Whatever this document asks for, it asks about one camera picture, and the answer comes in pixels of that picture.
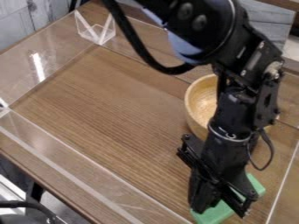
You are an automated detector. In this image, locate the brown wooden bowl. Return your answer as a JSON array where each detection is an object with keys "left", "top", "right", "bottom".
[{"left": 182, "top": 73, "right": 278, "bottom": 141}]

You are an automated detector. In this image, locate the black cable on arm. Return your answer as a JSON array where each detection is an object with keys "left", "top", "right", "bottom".
[{"left": 101, "top": 0, "right": 196, "bottom": 76}]

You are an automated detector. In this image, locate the clear acrylic tray wall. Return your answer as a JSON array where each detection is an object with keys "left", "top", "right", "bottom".
[{"left": 0, "top": 105, "right": 192, "bottom": 224}]

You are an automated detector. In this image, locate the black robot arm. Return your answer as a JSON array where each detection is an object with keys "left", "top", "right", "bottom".
[{"left": 135, "top": 0, "right": 284, "bottom": 217}]

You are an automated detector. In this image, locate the black cable lower left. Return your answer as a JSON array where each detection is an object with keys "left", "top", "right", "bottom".
[{"left": 0, "top": 200, "right": 59, "bottom": 224}]

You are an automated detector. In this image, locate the green rectangular block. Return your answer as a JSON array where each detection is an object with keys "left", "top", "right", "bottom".
[{"left": 190, "top": 173, "right": 266, "bottom": 224}]

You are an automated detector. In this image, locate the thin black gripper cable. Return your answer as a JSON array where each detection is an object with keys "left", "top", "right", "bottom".
[{"left": 246, "top": 128, "right": 276, "bottom": 172}]

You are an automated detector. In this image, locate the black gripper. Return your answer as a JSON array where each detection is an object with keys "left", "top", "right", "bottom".
[{"left": 176, "top": 132, "right": 258, "bottom": 218}]

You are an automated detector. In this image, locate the clear acrylic corner bracket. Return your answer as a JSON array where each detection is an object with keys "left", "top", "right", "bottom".
[{"left": 73, "top": 10, "right": 115, "bottom": 46}]

